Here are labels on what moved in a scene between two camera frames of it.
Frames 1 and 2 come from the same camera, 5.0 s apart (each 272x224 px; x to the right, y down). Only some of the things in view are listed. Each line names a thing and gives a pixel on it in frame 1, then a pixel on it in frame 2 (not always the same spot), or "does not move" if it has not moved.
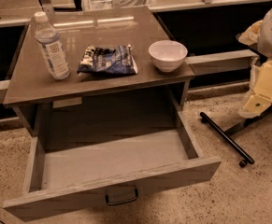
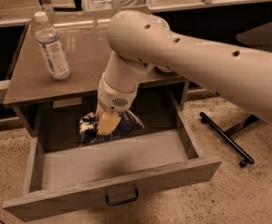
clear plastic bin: [142, 0] does not move
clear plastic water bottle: [53, 49] does not move
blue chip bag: [97, 61] → [88, 131]
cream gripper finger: [267, 85] → [115, 95]
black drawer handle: [123, 201] does not move
